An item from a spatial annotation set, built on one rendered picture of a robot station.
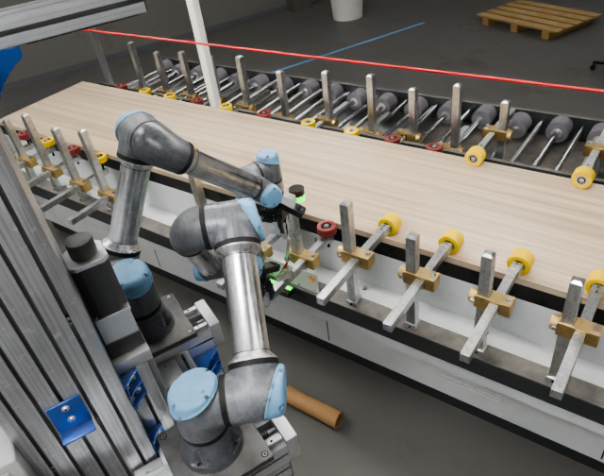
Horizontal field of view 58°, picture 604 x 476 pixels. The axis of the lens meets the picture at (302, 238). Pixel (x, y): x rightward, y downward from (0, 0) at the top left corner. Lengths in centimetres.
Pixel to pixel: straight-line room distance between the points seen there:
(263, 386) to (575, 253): 131
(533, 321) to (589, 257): 29
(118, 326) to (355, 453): 150
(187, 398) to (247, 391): 13
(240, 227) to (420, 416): 162
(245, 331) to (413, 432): 151
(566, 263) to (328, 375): 131
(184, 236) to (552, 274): 126
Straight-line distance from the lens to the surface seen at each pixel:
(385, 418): 269
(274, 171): 186
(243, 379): 126
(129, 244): 172
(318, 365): 290
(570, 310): 176
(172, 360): 179
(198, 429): 130
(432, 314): 225
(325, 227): 224
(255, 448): 142
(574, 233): 226
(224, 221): 135
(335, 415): 262
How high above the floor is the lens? 222
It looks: 37 degrees down
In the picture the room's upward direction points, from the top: 9 degrees counter-clockwise
